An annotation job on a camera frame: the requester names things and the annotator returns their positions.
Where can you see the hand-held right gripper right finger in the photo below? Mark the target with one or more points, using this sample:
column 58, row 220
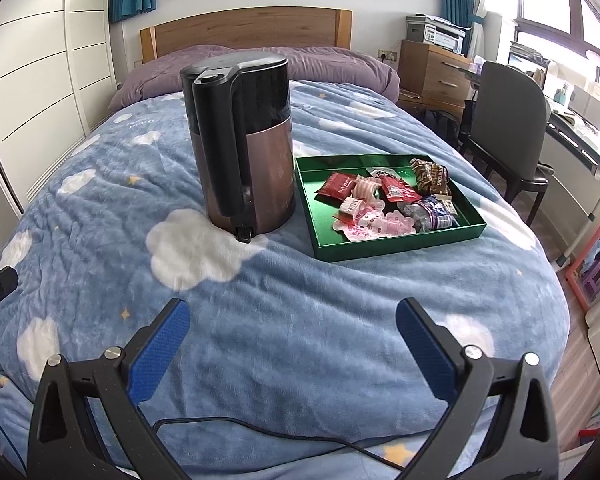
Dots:
column 425, row 350

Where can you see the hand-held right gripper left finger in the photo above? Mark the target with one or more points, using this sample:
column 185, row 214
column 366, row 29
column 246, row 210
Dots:
column 160, row 350

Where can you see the pink cartoon snack packet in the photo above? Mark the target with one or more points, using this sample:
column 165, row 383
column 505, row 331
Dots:
column 380, row 225

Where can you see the dark blue snack packet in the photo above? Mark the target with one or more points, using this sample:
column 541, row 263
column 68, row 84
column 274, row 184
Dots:
column 427, row 212

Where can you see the small tan candy packet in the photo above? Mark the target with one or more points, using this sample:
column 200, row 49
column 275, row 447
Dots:
column 448, row 206

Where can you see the red and white snack packet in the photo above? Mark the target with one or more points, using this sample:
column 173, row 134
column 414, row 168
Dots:
column 397, row 191

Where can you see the green tray box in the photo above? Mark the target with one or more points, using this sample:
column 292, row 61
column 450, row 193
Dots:
column 325, row 220

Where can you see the pink striped snack packet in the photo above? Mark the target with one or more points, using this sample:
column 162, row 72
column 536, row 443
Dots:
column 366, row 187

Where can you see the brown snack packet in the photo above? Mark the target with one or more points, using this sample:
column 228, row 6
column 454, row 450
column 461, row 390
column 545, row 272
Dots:
column 432, row 175

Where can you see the red rectangular snack packet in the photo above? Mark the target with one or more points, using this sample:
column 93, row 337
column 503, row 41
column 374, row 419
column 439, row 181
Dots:
column 337, row 186

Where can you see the blue cloud print blanket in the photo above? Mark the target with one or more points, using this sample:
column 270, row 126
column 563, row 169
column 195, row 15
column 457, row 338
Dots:
column 280, row 310

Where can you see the black and rose electric kettle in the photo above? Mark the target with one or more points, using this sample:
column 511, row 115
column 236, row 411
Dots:
column 265, row 175

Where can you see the white wardrobe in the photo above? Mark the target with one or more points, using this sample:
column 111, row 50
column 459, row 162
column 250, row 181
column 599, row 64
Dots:
column 30, row 60

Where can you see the purple pillow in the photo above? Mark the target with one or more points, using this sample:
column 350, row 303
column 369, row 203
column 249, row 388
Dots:
column 150, row 80

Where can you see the grey office chair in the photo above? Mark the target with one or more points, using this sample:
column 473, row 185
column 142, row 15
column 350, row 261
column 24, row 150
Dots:
column 505, row 110

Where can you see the white desk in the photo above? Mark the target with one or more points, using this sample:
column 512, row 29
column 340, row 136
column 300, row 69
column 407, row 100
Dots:
column 580, row 135

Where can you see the wooden nightstand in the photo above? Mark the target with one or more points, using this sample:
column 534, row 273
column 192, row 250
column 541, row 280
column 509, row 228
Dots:
column 430, row 77

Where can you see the grey printer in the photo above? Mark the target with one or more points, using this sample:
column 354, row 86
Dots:
column 435, row 35

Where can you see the wooden headboard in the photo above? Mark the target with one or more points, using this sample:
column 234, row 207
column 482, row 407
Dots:
column 245, row 27

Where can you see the white desk lamp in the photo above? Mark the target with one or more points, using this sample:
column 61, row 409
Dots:
column 596, row 57

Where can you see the window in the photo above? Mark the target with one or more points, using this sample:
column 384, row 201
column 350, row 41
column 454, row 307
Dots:
column 545, row 0

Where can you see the white wall socket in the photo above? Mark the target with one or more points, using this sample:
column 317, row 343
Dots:
column 387, row 55

